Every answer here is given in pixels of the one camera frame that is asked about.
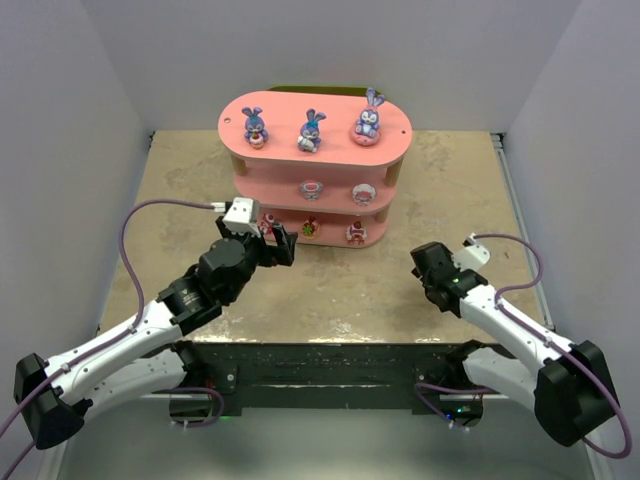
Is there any red pink cake toy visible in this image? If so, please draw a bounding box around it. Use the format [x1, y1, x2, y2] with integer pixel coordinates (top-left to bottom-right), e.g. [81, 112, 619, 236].
[258, 213, 275, 236]

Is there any round pink flower toy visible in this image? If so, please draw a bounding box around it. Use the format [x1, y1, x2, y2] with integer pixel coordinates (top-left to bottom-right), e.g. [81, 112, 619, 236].
[300, 216, 320, 240]

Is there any pink pig toy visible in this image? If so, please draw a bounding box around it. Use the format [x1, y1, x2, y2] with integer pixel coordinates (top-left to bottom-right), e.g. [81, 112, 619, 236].
[299, 180, 324, 201]

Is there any red white strawberry toy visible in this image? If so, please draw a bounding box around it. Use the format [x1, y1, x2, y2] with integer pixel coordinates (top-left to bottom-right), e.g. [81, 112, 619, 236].
[345, 221, 368, 245]

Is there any pink white toy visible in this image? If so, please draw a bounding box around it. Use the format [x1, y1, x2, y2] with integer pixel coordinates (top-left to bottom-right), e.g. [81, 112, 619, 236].
[351, 183, 377, 206]

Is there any purple bunny with bottle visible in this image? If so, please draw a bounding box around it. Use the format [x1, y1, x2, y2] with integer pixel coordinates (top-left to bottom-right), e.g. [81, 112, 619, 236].
[296, 108, 326, 153]

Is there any purple bunny with cupcake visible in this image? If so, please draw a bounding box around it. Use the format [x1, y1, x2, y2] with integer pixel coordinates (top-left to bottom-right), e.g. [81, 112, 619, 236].
[241, 107, 269, 149]

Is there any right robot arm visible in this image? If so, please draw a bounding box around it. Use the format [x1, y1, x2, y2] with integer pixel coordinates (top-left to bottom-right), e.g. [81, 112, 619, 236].
[410, 236, 619, 447]

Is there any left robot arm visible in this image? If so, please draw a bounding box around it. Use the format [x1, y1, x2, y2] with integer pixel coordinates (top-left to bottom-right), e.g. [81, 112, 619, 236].
[13, 216, 298, 450]

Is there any pink three-tier shelf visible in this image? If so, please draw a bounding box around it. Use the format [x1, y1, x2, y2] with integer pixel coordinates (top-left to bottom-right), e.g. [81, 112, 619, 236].
[218, 91, 412, 248]

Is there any green board behind shelf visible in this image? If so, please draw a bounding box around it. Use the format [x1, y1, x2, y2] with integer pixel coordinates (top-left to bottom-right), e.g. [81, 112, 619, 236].
[268, 85, 367, 97]

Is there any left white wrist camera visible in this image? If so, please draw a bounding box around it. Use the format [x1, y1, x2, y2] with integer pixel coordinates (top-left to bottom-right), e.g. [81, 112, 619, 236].
[210, 197, 262, 238]

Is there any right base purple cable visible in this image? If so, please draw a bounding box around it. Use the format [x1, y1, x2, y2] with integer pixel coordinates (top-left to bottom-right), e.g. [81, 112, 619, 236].
[414, 382, 501, 432]

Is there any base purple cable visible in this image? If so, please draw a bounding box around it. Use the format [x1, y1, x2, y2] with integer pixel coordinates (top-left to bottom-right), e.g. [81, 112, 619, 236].
[169, 387, 226, 430]
[414, 382, 501, 432]

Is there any black base frame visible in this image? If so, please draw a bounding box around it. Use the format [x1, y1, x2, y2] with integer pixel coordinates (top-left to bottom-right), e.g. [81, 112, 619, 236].
[171, 340, 482, 416]

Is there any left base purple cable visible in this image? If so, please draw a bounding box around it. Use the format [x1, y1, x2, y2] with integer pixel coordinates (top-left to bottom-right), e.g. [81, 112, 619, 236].
[169, 387, 226, 430]

